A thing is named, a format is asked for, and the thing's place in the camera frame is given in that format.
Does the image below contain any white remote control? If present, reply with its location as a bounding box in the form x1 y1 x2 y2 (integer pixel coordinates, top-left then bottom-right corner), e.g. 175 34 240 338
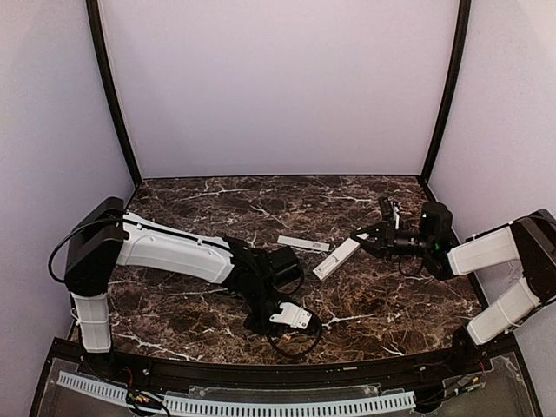
313 238 360 281

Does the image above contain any white remote battery cover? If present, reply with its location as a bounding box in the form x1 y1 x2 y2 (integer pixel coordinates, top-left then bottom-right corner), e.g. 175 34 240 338
277 235 330 252

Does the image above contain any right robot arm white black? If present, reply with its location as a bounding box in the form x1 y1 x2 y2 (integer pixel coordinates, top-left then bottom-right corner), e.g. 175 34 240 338
350 197 555 348

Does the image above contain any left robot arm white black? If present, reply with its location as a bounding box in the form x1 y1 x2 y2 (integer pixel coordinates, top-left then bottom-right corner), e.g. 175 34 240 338
52 197 314 354

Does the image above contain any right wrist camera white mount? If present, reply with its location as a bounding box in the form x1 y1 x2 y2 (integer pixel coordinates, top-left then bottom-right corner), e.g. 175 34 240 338
379 197 402 229

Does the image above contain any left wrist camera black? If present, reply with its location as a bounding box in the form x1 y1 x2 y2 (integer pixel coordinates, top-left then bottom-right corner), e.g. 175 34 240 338
269 302 321 335

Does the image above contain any black front rail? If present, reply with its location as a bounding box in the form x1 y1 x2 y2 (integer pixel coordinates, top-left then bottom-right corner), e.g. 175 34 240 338
114 349 453 390

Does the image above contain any grey slotted cable duct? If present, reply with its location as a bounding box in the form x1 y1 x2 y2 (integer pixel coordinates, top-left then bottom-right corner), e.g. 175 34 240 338
56 371 416 416

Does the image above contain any right black frame post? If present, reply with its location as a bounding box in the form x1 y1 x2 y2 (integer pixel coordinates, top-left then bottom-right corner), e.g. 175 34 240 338
420 0 472 184

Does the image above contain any black frame post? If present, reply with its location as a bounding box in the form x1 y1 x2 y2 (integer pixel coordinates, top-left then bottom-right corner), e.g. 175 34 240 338
420 0 472 184
85 0 142 187

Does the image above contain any left black frame post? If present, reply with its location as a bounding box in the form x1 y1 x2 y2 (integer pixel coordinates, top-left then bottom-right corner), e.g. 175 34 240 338
85 0 142 187

